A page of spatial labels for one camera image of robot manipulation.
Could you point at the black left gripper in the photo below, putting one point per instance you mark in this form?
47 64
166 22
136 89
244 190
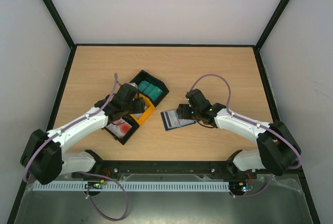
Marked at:
140 107

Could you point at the yellow plastic bin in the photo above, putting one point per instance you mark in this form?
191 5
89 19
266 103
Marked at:
148 109

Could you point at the black aluminium frame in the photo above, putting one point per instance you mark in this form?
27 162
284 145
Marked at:
256 49

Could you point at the blue leather card holder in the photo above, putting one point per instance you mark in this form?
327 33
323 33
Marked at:
171 120

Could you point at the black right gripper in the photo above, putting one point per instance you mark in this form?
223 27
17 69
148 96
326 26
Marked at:
183 111

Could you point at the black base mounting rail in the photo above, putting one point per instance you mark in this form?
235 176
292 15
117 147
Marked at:
213 169

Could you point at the black bin with teal cards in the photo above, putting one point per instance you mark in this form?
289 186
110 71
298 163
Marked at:
143 75

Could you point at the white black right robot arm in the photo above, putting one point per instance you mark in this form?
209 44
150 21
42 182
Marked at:
276 149

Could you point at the light blue slotted cable duct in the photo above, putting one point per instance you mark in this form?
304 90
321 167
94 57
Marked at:
69 186

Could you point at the black bin with red cards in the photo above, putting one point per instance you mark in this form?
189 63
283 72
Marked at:
134 128

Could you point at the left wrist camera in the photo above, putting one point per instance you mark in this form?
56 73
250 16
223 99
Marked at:
133 84

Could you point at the red patterned card stack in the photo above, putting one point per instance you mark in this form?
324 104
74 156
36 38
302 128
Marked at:
120 128

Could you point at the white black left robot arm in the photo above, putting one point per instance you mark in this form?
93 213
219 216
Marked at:
46 156

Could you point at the teal card stack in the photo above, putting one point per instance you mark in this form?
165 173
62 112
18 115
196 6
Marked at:
152 91

